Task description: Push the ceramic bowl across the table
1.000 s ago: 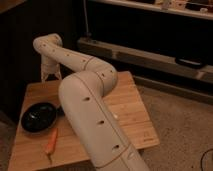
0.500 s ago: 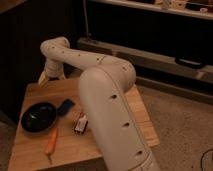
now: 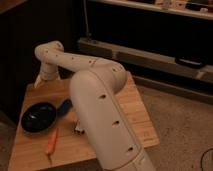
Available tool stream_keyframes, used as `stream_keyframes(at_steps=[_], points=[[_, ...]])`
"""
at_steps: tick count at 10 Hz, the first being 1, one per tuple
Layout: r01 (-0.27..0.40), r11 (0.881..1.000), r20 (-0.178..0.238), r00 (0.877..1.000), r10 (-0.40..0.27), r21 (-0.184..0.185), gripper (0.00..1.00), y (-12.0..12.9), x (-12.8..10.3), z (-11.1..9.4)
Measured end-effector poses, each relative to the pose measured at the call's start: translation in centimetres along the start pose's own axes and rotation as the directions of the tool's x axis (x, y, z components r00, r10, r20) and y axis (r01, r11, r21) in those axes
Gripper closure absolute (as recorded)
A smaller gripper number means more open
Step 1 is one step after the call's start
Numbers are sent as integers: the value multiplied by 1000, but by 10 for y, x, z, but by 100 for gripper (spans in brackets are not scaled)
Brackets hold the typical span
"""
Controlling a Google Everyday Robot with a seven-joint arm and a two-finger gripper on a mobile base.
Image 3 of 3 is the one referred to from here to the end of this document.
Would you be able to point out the vertical metal pole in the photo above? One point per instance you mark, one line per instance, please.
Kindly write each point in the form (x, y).
(88, 33)

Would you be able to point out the black ceramic bowl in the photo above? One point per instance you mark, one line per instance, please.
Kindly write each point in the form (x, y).
(38, 117)

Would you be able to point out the black case handle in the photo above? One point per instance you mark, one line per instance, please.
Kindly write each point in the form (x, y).
(190, 64)

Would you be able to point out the black red rectangular box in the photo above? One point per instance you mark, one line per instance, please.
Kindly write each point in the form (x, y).
(78, 128)

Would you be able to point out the wall shelf with items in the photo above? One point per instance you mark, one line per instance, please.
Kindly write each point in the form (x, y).
(165, 8)

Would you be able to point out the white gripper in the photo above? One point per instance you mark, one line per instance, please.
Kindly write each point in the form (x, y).
(45, 75)

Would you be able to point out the grey long case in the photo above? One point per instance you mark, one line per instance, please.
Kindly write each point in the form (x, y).
(144, 59)

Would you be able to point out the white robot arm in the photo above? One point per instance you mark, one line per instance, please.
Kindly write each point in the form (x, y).
(93, 87)

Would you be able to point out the blue rectangular block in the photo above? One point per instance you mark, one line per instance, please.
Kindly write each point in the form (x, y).
(64, 108)

